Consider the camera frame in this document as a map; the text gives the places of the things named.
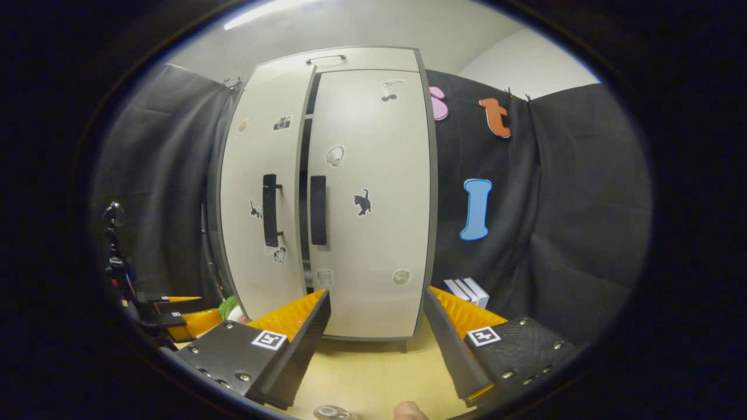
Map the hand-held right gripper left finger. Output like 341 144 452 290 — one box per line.
159 290 331 410

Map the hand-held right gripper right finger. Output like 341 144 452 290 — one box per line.
423 286 580 409

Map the white and grey cabinet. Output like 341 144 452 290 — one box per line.
201 47 439 354

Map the white door with cat sticker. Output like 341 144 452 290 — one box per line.
305 69 434 340

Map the white door with camera sticker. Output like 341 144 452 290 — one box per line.
219 65 317 320

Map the white cabinet drawer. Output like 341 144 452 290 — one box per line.
251 47 422 74

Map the green and white toy vegetable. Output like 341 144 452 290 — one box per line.
218 295 250 325

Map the light grey book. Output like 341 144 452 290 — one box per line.
454 278 480 305

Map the blue-grey book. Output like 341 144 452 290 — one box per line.
464 277 490 309

